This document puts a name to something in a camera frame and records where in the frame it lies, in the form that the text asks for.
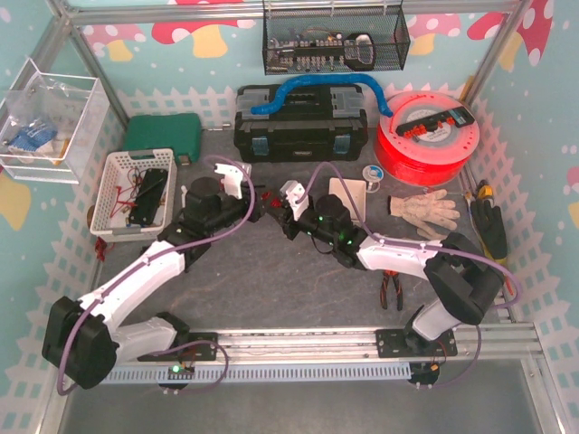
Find red spring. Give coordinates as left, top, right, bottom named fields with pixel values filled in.
left=261, top=191, right=282, bottom=208

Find white peg fixture base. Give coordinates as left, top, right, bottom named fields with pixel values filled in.
left=181, top=185, right=188, bottom=208

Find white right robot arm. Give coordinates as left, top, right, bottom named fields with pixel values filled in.
left=264, top=194, right=504, bottom=353

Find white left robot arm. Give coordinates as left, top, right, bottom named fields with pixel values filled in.
left=42, top=177, right=261, bottom=396

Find white spring box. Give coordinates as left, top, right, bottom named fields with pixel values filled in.
left=328, top=177, right=366, bottom=224

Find black toolbox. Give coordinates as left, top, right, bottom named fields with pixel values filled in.
left=233, top=84, right=368, bottom=163

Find orange black pliers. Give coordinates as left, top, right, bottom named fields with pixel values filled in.
left=378, top=270, right=404, bottom=311

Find green plastic case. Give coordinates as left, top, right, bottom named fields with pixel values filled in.
left=122, top=113, right=202, bottom=165

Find black device in basket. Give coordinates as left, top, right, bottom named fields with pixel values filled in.
left=128, top=168, right=168, bottom=227

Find upper white work glove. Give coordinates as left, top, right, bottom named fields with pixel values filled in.
left=389, top=189, right=460, bottom=232

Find white perforated basket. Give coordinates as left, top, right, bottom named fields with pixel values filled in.
left=90, top=148, right=177, bottom=243

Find red filament spool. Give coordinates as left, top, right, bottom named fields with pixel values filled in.
left=374, top=90, right=480, bottom=187

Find yellow black tool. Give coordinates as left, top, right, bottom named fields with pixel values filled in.
left=464, top=179, right=494, bottom=203

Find black yellow rubber glove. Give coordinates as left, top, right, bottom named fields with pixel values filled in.
left=470, top=199, right=508, bottom=267

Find black power strip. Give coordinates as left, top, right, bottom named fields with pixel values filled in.
left=395, top=107, right=475, bottom=139

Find clear acrylic box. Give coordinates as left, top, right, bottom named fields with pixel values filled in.
left=1, top=59, right=109, bottom=184

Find blue white glove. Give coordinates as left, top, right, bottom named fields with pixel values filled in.
left=8, top=119, right=58, bottom=154

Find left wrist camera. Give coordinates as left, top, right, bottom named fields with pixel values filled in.
left=214, top=162, right=252, bottom=199

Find solder wire spool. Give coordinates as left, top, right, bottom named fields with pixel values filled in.
left=362, top=165, right=384, bottom=193

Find blue corrugated hose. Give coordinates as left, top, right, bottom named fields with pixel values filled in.
left=252, top=73, right=394, bottom=118

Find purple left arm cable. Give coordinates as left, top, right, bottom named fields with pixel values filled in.
left=56, top=156, right=257, bottom=397

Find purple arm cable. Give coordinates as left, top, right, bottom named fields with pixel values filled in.
left=56, top=156, right=257, bottom=397
left=296, top=161, right=525, bottom=390

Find grey slotted cable duct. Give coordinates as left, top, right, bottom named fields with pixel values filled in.
left=103, top=362, right=412, bottom=385

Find black wire mesh basket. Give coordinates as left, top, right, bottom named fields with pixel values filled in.
left=262, top=5, right=410, bottom=75

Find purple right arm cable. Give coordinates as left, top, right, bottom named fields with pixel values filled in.
left=296, top=161, right=525, bottom=390

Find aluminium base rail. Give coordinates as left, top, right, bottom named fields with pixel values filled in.
left=56, top=327, right=539, bottom=363

